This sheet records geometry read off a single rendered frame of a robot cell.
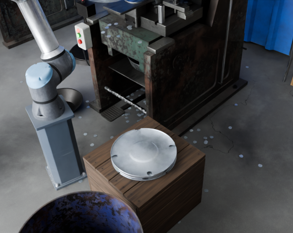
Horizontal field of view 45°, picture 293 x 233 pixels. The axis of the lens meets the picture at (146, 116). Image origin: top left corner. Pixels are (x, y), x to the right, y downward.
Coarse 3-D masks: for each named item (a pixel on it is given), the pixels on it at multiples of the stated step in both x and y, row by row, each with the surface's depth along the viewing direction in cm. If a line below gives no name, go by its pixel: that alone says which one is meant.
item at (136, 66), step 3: (129, 57) 218; (129, 60) 211; (132, 60) 220; (135, 60) 222; (132, 63) 209; (135, 63) 205; (138, 63) 223; (135, 66) 208; (138, 66) 206; (138, 69) 209
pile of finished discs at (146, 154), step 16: (144, 128) 167; (128, 144) 160; (144, 144) 159; (160, 144) 159; (112, 160) 152; (128, 160) 153; (144, 160) 152; (160, 160) 152; (128, 176) 148; (144, 176) 145; (160, 176) 148
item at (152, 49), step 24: (216, 0) 192; (240, 0) 207; (216, 24) 200; (240, 24) 220; (168, 48) 178; (192, 48) 194; (216, 48) 213; (240, 48) 235; (144, 72) 180; (168, 72) 188; (192, 72) 208; (216, 72) 228; (168, 96) 201; (192, 96) 220; (216, 96) 241; (168, 120) 210; (192, 120) 223
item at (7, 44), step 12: (0, 0) 289; (48, 0) 319; (60, 0) 327; (72, 0) 336; (0, 12) 293; (12, 12) 302; (48, 12) 325; (60, 12) 332; (72, 12) 341; (0, 24) 297; (12, 24) 306; (24, 24) 314; (60, 24) 333; (12, 36) 310; (24, 36) 317
